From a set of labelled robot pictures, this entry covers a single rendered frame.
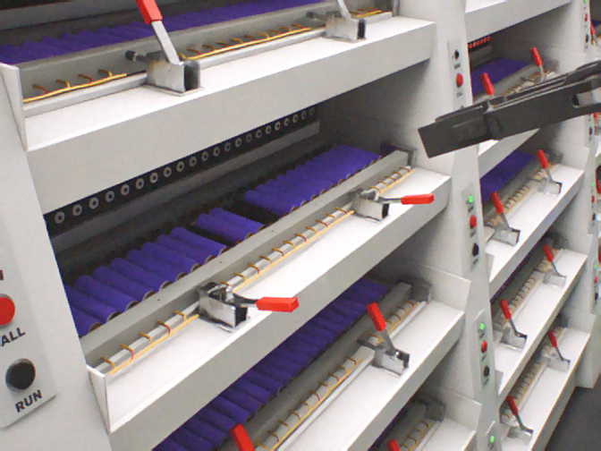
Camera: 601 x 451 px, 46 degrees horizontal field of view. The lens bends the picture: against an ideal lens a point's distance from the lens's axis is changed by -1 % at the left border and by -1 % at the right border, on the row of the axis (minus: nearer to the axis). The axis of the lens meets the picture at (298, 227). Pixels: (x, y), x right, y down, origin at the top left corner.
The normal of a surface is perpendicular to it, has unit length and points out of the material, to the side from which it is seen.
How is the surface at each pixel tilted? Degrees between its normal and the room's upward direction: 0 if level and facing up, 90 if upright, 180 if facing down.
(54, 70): 105
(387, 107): 90
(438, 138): 90
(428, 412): 90
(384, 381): 15
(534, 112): 91
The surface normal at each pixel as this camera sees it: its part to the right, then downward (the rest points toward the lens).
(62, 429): 0.82, 0.05
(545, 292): 0.06, -0.89
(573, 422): -0.16, -0.94
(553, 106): -0.61, 0.36
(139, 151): 0.83, 0.29
